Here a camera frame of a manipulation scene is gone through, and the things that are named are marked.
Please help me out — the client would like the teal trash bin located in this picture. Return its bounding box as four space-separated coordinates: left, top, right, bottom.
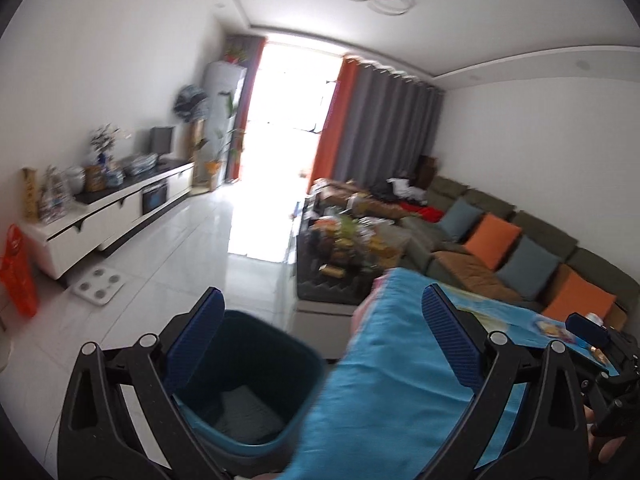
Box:
175 310 326 476

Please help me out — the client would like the white standing air conditioner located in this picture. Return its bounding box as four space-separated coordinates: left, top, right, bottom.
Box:
202 61 246 186

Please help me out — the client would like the person's right hand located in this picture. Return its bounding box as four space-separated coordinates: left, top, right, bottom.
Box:
584 406 639 469

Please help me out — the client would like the orange plastic bag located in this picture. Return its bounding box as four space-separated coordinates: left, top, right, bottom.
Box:
1 224 39 318

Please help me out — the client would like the orange and grey curtain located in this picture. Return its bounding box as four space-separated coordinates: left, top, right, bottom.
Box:
309 56 445 188

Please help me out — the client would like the white TV cabinet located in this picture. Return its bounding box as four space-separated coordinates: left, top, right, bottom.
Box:
21 160 194 286

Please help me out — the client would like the teal cushion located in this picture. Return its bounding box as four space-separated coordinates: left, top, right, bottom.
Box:
437 198 484 242
496 235 561 300

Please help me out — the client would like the blue paper cup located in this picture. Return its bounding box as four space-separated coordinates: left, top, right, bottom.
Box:
586 312 604 326

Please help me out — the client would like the teal cushion right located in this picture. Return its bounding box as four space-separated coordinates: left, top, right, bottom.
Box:
496 235 561 300

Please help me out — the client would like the small black monitor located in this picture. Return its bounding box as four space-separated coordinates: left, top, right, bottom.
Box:
149 126 175 156

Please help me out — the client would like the white bathroom scale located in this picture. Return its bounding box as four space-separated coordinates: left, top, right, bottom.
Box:
72 266 127 307

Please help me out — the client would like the clear cookie packet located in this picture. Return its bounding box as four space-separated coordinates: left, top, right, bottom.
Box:
534 320 568 339

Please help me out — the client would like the cluttered coffee table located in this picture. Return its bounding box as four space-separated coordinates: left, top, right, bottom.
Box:
293 197 410 307

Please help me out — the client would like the orange cushion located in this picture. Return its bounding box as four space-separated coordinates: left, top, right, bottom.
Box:
542 271 616 322
463 214 522 271

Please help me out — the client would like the blue floral tablecloth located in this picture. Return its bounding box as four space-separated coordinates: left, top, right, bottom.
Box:
276 266 622 480

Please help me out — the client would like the tall potted plant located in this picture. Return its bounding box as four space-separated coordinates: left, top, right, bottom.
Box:
200 90 240 192

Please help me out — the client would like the green sectional sofa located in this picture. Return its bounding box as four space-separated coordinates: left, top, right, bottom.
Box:
367 188 639 326

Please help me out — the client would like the orange cushion far right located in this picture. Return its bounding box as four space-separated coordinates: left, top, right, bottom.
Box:
542 271 616 322

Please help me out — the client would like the teal cushion left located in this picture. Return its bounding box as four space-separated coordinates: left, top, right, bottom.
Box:
437 198 484 242

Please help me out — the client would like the orange cushion left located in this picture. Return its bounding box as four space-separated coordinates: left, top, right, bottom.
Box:
463 214 522 271

